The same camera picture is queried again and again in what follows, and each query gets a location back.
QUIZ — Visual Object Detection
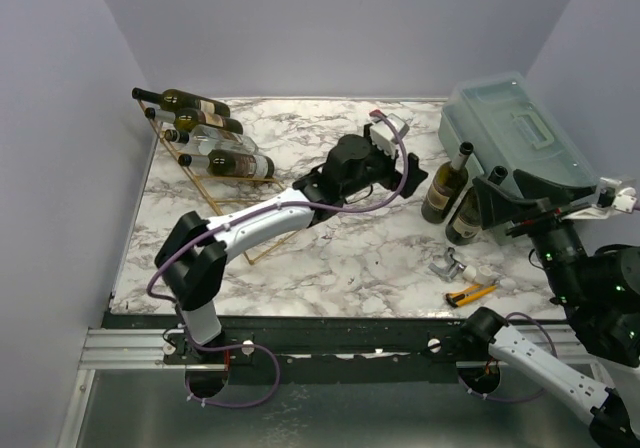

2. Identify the dark wine bottle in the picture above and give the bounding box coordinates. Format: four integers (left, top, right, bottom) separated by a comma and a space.
445, 185, 482, 246

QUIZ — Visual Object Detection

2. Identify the yellow utility knife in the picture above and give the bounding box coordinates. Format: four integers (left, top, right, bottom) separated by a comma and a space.
444, 281, 498, 308

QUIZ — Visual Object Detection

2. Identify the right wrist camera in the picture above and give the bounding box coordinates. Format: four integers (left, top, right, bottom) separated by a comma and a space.
568, 177, 639, 220

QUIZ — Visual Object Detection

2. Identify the clear square liquor bottle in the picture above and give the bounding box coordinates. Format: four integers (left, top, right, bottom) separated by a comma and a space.
163, 125, 259, 155

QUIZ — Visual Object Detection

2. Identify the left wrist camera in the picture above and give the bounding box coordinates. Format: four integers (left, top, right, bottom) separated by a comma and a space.
369, 110, 410, 158

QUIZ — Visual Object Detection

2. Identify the green wine bottle front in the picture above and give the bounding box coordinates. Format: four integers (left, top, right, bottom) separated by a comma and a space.
144, 107, 244, 134

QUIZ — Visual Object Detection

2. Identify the green wine bottle back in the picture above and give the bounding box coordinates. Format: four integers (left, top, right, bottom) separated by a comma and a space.
178, 149, 275, 179

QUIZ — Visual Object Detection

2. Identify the gold wire wine rack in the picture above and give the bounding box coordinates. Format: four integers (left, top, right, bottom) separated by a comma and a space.
125, 98, 304, 270

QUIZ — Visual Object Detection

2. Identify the translucent plastic storage box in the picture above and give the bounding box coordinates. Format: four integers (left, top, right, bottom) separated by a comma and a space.
438, 71, 601, 247

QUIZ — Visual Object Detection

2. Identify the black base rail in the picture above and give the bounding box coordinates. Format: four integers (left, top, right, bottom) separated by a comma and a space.
100, 314, 489, 385

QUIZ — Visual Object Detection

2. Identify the wine bottle cream label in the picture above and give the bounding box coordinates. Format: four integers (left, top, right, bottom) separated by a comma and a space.
421, 142, 474, 224

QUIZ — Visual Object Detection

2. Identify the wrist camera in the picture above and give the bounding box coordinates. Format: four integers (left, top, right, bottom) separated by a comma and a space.
568, 177, 639, 220
369, 110, 410, 158

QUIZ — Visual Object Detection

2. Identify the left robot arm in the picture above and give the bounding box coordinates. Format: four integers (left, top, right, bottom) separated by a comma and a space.
151, 110, 428, 351

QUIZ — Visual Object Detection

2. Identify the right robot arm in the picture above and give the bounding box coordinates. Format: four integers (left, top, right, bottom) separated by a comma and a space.
461, 169, 639, 447

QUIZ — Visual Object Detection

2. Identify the white plastic pipe fitting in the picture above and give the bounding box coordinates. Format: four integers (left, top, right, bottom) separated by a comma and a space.
462, 265, 494, 285

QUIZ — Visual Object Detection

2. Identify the aluminium extrusion rail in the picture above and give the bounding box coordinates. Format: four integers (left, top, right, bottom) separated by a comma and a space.
77, 327, 176, 372

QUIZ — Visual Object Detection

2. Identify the chrome faucet handle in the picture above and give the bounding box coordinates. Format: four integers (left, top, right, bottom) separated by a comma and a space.
429, 247, 466, 282

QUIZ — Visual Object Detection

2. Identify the green wine bottle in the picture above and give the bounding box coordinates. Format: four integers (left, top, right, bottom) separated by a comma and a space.
144, 107, 244, 134
131, 87, 231, 117
178, 149, 275, 179

